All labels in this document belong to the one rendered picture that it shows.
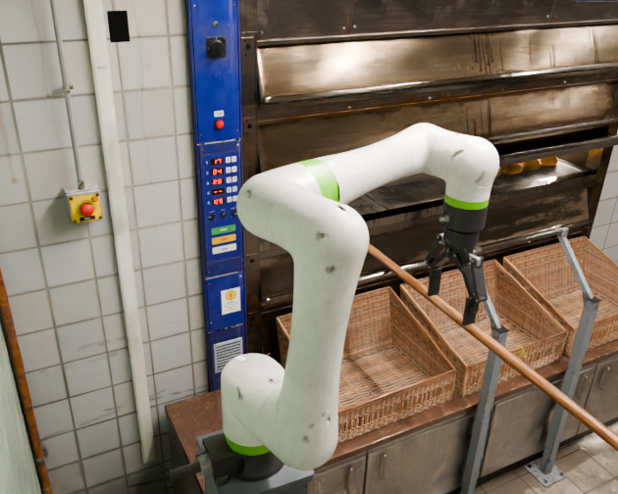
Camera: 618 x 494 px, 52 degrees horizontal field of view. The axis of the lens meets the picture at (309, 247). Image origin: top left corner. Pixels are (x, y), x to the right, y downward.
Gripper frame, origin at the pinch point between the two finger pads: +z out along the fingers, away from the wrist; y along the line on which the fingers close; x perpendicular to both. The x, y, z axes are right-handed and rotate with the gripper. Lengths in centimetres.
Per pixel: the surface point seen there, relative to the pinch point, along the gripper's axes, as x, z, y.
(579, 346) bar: 109, 73, -44
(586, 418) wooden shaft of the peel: 29.0, 27.4, 21.2
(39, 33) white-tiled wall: -74, -50, -96
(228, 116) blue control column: -21, -22, -95
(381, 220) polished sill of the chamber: 45, 29, -100
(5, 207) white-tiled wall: -91, -1, -96
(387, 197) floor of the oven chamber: 59, 28, -118
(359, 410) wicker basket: 9, 76, -50
